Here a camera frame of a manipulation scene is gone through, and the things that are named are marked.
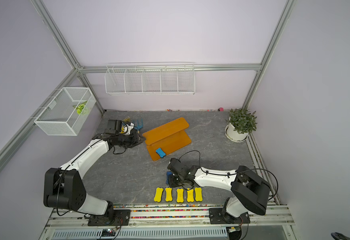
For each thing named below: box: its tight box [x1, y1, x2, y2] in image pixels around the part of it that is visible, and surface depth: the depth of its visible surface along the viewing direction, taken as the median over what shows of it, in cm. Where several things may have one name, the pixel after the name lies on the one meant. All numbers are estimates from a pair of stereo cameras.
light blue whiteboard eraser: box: [156, 147, 166, 158], surface depth 96 cm
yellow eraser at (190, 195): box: [186, 188, 194, 202], surface depth 80 cm
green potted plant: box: [228, 108, 258, 134], surface depth 91 cm
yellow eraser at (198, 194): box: [194, 187, 203, 202], surface depth 81 cm
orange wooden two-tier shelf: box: [142, 117, 192, 161], surface depth 95 cm
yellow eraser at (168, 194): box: [165, 187, 173, 202], surface depth 81 cm
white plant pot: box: [224, 122, 249, 143], surface depth 104 cm
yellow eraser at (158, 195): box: [153, 187, 164, 202], surface depth 81 cm
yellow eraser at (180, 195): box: [176, 188, 184, 203], surface depth 80 cm
